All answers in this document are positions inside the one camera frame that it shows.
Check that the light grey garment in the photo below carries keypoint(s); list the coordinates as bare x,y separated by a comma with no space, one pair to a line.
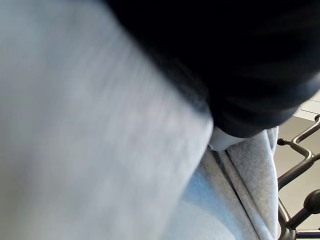
95,140

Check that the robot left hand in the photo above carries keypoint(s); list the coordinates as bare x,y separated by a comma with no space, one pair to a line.
240,62

